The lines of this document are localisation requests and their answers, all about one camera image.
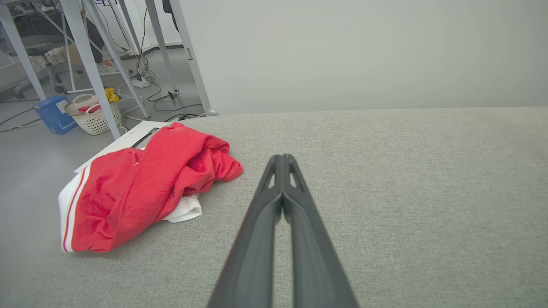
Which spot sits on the white pink shoe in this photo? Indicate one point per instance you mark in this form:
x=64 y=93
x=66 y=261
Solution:
x=106 y=65

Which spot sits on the white plastic laundry basket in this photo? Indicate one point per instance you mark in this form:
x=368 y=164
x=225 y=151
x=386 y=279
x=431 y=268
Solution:
x=100 y=122

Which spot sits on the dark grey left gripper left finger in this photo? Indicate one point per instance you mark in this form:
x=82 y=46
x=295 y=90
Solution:
x=252 y=239

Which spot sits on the white power strip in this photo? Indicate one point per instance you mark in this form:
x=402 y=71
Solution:
x=140 y=81

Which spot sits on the grey office chair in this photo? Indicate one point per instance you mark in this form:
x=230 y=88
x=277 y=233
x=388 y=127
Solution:
x=38 y=42

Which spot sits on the blue cardboard box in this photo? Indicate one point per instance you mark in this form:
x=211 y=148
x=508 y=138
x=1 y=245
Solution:
x=51 y=115

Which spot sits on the red white basketball jersey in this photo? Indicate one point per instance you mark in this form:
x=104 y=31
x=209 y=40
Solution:
x=128 y=196

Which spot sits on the grey metal desk frame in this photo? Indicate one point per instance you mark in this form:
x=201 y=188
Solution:
x=85 y=51

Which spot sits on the small black clamp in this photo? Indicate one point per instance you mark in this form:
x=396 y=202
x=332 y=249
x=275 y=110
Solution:
x=173 y=93

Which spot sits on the yellow cloth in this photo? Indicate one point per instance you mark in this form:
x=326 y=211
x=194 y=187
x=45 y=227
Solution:
x=111 y=95

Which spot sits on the red cloth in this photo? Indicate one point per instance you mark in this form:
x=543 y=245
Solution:
x=87 y=108

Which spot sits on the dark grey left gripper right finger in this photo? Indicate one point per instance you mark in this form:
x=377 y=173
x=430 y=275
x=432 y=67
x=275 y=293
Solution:
x=312 y=248

